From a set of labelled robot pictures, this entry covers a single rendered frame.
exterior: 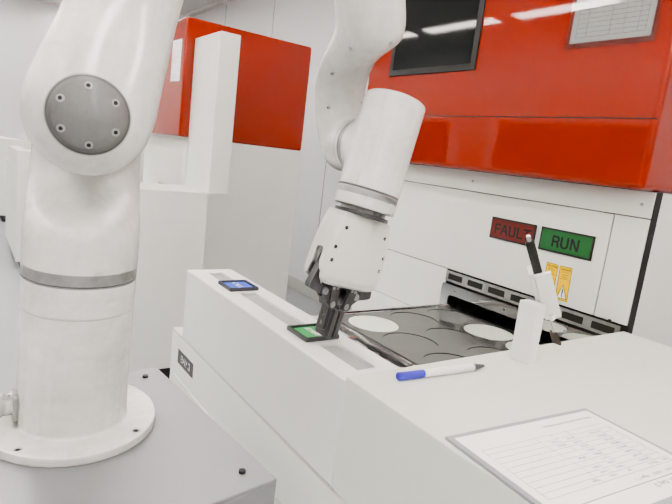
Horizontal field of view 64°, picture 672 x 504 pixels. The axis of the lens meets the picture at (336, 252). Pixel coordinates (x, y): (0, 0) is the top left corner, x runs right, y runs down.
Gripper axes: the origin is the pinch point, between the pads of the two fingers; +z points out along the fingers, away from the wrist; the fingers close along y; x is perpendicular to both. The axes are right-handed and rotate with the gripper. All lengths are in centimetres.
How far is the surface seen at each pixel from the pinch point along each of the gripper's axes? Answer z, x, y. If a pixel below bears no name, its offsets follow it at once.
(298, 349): 4.4, -0.1, 3.6
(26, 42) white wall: -124, -800, -7
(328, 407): 8.8, 8.2, 2.7
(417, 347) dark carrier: 4.0, -7.9, -26.9
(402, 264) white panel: -7, -50, -58
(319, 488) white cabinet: 19.4, 8.4, 0.4
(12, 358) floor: 101, -247, -2
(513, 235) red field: -22, -16, -54
